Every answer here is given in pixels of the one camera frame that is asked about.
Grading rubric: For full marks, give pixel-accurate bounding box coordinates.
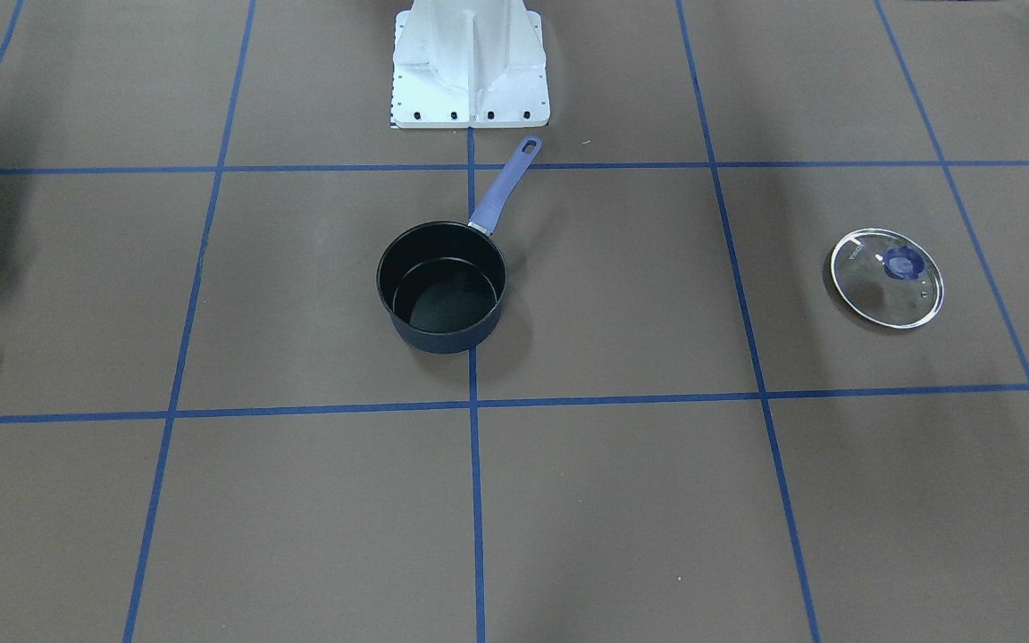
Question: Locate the dark blue saucepan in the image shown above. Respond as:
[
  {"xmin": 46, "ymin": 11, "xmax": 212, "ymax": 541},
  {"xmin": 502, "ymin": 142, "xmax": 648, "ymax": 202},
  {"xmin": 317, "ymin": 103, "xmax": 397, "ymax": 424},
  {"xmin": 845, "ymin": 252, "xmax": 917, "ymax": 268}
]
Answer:
[{"xmin": 376, "ymin": 136, "xmax": 543, "ymax": 355}]

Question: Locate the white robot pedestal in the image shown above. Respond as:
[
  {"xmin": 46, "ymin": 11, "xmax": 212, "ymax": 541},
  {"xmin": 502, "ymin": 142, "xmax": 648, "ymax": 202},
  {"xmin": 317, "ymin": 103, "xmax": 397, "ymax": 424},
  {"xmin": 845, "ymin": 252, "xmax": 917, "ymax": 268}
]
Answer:
[{"xmin": 389, "ymin": 1, "xmax": 551, "ymax": 129}]

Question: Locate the glass pot lid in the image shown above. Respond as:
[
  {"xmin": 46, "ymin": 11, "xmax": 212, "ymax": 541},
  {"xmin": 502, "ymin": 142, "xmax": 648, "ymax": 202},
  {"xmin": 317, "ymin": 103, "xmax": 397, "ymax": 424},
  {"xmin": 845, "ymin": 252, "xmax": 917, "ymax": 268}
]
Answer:
[{"xmin": 826, "ymin": 227, "xmax": 946, "ymax": 332}]

